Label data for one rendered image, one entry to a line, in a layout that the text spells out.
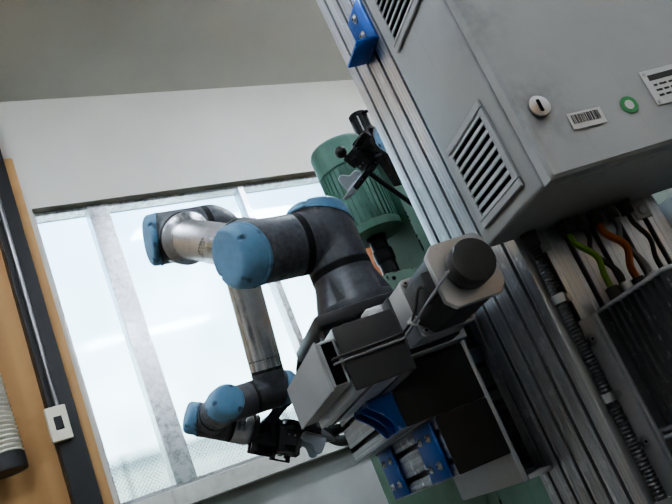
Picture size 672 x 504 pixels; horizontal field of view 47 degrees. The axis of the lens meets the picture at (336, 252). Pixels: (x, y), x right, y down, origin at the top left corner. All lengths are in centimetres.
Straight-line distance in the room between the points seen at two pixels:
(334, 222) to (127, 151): 246
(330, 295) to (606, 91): 60
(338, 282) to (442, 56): 47
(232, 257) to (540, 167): 61
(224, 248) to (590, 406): 66
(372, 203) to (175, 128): 187
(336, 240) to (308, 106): 295
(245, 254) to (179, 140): 260
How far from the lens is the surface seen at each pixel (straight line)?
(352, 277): 137
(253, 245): 132
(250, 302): 177
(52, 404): 313
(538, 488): 199
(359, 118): 249
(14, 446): 299
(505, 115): 98
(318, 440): 189
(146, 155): 379
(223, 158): 391
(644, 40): 111
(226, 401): 170
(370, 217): 221
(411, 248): 230
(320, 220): 140
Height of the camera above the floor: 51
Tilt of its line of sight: 18 degrees up
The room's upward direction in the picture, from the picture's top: 23 degrees counter-clockwise
